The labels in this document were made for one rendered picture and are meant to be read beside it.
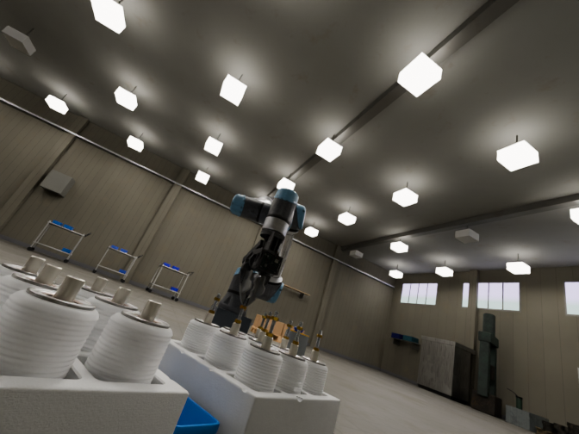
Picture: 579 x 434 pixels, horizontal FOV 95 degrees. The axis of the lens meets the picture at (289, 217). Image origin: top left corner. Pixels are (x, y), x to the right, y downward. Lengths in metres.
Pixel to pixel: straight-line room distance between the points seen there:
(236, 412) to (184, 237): 10.80
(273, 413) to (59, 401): 0.39
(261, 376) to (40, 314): 0.42
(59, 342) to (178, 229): 10.99
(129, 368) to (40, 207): 11.72
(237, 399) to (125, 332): 0.28
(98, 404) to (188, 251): 10.87
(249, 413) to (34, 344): 0.37
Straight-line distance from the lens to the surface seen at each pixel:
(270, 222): 0.78
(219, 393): 0.68
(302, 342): 1.13
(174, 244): 11.27
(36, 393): 0.41
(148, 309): 0.49
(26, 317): 0.42
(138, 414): 0.47
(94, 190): 11.95
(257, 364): 0.66
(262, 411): 0.64
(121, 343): 0.47
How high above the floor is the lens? 0.31
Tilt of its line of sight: 22 degrees up
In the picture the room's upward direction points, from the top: 20 degrees clockwise
